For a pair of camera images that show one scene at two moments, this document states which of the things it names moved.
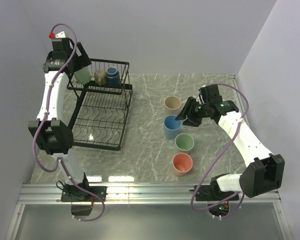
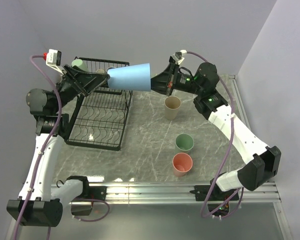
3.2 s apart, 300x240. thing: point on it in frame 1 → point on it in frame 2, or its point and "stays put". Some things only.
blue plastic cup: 172,127 → 136,77
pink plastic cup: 182,162 stays put
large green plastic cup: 184,142 stays put
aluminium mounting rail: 129,193 stays put
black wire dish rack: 100,120 stays put
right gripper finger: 188,122 → 159,83
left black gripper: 82,60 → 84,82
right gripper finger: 185,111 → 162,79
